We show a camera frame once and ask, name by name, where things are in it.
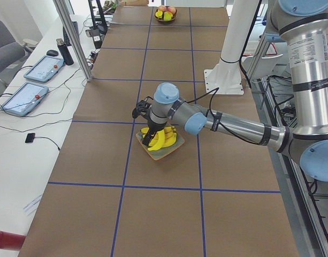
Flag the teach pendant tablet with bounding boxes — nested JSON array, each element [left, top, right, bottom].
[[24, 55, 64, 83], [0, 82, 49, 117]]

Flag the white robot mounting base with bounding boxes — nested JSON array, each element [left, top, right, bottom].
[[204, 0, 261, 95]]

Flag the grey office chair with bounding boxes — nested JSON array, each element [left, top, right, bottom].
[[0, 21, 26, 87]]

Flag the upper teach pendant tablet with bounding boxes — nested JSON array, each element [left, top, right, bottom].
[[24, 55, 64, 83]]

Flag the red cylinder object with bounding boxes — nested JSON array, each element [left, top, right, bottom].
[[0, 231, 26, 251]]

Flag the lower teach pendant tablet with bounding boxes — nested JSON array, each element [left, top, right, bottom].
[[0, 82, 49, 117]]

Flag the black braided cable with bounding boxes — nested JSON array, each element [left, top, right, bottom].
[[185, 87, 263, 147]]

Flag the black computer mouse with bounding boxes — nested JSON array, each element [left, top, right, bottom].
[[46, 49, 59, 57]]

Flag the pink apple upper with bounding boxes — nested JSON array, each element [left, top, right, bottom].
[[166, 6, 177, 15]]

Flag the small black device on cable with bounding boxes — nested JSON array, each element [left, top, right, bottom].
[[25, 133, 35, 143]]

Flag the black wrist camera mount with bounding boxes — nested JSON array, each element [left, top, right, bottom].
[[132, 96, 153, 120]]

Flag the aluminium frame post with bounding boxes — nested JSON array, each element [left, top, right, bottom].
[[53, 0, 92, 82]]

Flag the woven wicker basket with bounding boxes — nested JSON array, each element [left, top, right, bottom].
[[154, 9, 177, 23]]

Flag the yellow green banana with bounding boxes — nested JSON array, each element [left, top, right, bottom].
[[148, 130, 165, 151]]

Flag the grey square plate orange rim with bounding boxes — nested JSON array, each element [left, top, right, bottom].
[[136, 131, 185, 161]]

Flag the black water bottle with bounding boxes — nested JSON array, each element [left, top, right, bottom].
[[56, 38, 74, 65]]

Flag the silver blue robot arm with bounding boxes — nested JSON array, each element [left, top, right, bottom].
[[132, 1, 328, 182]]

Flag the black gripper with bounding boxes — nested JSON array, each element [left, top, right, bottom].
[[142, 118, 166, 146]]

